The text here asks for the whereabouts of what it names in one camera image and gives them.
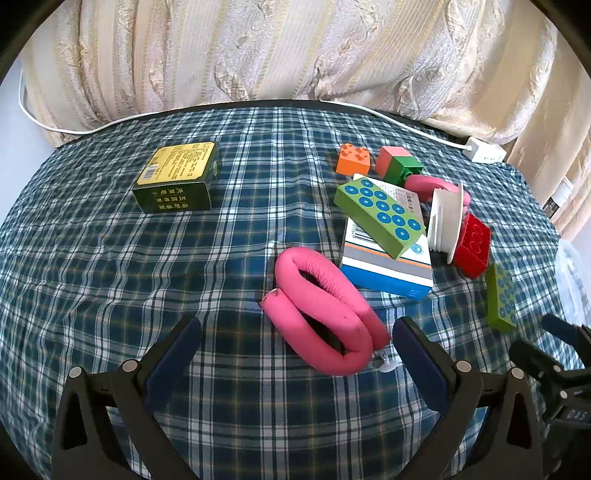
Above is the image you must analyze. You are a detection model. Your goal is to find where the small pink foam curler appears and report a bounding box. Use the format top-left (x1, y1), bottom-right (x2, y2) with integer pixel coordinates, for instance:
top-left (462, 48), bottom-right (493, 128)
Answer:
top-left (404, 174), bottom-right (472, 208)

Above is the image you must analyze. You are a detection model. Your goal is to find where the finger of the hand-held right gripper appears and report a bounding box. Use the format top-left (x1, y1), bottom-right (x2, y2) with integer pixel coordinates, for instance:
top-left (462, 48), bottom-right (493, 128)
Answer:
top-left (541, 314), bottom-right (591, 365)
top-left (509, 340), bottom-right (568, 393)

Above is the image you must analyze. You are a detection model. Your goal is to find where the white power strip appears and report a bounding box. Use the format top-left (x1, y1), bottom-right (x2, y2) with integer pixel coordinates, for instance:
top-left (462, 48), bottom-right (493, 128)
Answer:
top-left (463, 136), bottom-right (507, 163)

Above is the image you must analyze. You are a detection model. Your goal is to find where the red toy brick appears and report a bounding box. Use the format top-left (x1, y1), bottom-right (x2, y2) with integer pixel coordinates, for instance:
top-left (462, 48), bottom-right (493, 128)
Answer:
top-left (451, 212), bottom-right (492, 279)

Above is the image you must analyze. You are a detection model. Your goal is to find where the pink toy brick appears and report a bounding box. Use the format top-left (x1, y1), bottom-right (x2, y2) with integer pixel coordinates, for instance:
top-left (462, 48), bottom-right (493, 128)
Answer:
top-left (375, 146), bottom-right (411, 178)

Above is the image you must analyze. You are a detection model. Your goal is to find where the blue plaid tablecloth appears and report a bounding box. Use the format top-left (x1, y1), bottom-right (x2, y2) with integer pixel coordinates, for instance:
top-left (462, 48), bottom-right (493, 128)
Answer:
top-left (0, 106), bottom-right (591, 480)

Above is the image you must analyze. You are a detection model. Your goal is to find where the large green dotted brick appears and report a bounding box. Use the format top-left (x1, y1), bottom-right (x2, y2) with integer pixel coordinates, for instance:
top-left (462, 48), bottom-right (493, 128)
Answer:
top-left (333, 176), bottom-right (426, 260)

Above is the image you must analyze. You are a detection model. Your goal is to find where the white power cable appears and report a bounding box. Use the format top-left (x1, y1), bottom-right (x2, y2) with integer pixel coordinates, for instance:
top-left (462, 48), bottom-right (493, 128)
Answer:
top-left (17, 69), bottom-right (469, 151)

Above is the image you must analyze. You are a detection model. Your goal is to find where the dark green yellow-label box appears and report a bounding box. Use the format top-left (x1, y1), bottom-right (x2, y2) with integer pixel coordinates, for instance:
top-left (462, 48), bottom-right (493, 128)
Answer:
top-left (131, 141), bottom-right (221, 214)

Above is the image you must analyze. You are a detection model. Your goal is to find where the white and blue box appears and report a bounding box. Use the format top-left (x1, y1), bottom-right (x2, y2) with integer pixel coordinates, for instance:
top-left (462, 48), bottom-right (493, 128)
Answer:
top-left (340, 173), bottom-right (435, 302)

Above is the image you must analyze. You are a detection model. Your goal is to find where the green toy brick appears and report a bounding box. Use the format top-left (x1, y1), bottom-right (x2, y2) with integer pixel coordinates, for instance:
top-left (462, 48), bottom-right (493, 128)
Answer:
top-left (388, 156), bottom-right (424, 188)

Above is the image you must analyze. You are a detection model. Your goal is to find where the white plastic cup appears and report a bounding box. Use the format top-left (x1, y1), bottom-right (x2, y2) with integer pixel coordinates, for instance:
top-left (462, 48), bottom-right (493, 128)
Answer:
top-left (427, 184), bottom-right (465, 265)

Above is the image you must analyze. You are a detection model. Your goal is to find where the small green dotted brick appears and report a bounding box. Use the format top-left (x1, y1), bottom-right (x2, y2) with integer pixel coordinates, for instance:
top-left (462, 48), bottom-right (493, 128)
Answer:
top-left (486, 262), bottom-right (519, 333)

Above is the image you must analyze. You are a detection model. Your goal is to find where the large pink foam curler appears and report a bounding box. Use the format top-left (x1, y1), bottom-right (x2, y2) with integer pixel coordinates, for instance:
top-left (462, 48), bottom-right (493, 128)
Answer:
top-left (261, 246), bottom-right (392, 376)

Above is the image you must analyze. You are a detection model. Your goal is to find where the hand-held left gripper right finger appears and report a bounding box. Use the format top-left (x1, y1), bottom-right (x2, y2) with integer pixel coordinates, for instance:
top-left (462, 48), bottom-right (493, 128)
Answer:
top-left (392, 316), bottom-right (544, 480)

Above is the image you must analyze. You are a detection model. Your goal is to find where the cream patterned curtain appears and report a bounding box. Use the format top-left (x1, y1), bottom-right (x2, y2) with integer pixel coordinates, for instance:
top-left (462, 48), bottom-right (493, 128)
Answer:
top-left (18, 0), bottom-right (591, 243)

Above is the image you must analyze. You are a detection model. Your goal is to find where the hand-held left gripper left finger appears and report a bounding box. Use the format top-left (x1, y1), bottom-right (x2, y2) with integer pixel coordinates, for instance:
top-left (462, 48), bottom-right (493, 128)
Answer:
top-left (51, 315), bottom-right (204, 480)

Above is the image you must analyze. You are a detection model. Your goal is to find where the clear plastic container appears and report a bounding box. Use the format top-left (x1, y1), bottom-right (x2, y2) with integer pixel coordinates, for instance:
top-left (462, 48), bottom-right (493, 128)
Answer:
top-left (551, 237), bottom-right (591, 328)

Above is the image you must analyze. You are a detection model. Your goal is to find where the orange toy brick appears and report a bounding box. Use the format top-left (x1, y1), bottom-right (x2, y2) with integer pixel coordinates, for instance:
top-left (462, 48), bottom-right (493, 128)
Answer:
top-left (335, 143), bottom-right (371, 177)

